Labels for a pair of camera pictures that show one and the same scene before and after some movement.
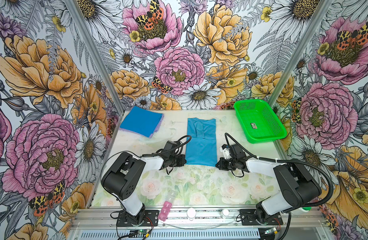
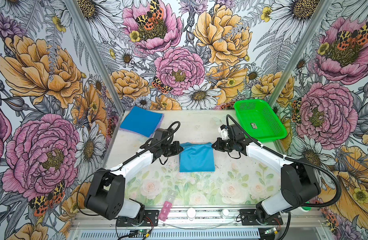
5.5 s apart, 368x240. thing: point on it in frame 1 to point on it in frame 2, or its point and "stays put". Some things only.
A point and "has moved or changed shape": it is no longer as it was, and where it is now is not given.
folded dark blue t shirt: (142, 121) stays put
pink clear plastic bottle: (166, 207) stays put
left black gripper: (182, 161) to (176, 151)
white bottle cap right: (225, 213) stays put
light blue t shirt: (202, 148) has moved or changed shape
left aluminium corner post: (95, 56) stays put
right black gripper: (221, 163) to (218, 143)
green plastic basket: (258, 121) stays put
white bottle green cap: (301, 210) stays put
